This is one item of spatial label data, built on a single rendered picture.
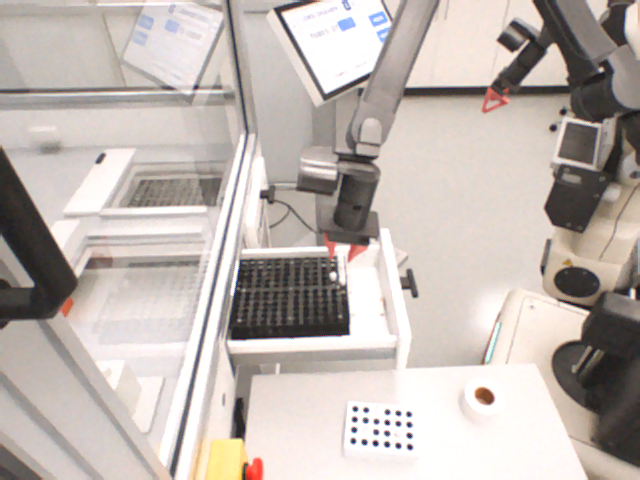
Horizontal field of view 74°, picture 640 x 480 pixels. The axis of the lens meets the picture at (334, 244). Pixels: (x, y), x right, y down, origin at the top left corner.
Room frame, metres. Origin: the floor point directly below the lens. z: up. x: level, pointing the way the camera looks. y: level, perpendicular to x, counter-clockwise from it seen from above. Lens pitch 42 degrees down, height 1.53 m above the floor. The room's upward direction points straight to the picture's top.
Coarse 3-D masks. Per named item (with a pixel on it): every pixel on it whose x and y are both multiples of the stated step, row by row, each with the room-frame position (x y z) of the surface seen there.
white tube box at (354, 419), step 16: (352, 416) 0.36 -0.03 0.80; (368, 416) 0.36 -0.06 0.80; (384, 416) 0.36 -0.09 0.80; (400, 416) 0.36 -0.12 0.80; (416, 416) 0.36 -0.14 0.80; (352, 432) 0.34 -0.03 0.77; (384, 432) 0.34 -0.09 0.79; (416, 432) 0.33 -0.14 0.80; (352, 448) 0.30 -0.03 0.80; (368, 448) 0.30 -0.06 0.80; (384, 448) 0.30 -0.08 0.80; (400, 448) 0.31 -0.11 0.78; (416, 448) 0.30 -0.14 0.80
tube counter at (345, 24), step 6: (360, 12) 1.67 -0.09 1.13; (342, 18) 1.59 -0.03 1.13; (348, 18) 1.61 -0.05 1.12; (354, 18) 1.63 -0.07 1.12; (360, 18) 1.65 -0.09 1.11; (330, 24) 1.54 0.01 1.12; (336, 24) 1.55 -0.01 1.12; (342, 24) 1.57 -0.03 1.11; (348, 24) 1.59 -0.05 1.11; (354, 24) 1.61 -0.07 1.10; (360, 24) 1.63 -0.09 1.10; (336, 30) 1.54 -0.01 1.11; (342, 30) 1.55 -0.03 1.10; (348, 30) 1.57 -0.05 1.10
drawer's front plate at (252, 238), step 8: (256, 160) 1.01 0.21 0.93; (256, 168) 0.96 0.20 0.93; (264, 168) 1.02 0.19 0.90; (256, 176) 0.93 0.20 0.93; (264, 176) 1.00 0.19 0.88; (256, 184) 0.89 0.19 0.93; (264, 184) 0.98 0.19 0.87; (256, 192) 0.86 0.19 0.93; (256, 200) 0.83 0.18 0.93; (264, 200) 0.95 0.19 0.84; (248, 208) 0.79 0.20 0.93; (256, 208) 0.80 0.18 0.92; (264, 208) 0.93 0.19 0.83; (248, 216) 0.76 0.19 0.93; (256, 216) 0.79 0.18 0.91; (248, 224) 0.74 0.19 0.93; (256, 224) 0.77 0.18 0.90; (248, 232) 0.74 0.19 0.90; (256, 232) 0.76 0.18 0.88; (248, 240) 0.74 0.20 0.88; (256, 240) 0.74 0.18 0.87; (256, 248) 0.74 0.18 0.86
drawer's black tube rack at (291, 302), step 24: (240, 264) 0.64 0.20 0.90; (264, 264) 0.64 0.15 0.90; (288, 264) 0.64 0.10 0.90; (312, 264) 0.64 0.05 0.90; (336, 264) 0.64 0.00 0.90; (240, 288) 0.60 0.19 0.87; (264, 288) 0.57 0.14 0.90; (288, 288) 0.57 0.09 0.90; (312, 288) 0.57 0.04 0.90; (336, 288) 0.57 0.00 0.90; (240, 312) 0.51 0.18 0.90; (264, 312) 0.53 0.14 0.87; (288, 312) 0.51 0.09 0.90; (312, 312) 0.51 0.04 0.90; (336, 312) 0.51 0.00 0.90; (240, 336) 0.48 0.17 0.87; (264, 336) 0.48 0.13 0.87; (288, 336) 0.48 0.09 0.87; (312, 336) 0.48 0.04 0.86
